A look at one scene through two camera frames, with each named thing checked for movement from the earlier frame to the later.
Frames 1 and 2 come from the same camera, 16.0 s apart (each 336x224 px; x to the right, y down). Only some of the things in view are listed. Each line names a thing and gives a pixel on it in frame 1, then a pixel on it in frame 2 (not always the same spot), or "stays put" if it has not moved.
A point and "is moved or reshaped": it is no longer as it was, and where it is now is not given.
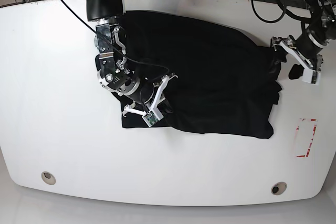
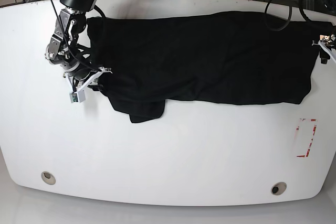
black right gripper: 145,90 to 84,75
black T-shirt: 219,79 is moved or reshaped
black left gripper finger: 296,71 to 324,55
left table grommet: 48,178 stays put
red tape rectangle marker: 311,139 stays put
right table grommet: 279,188 stays put
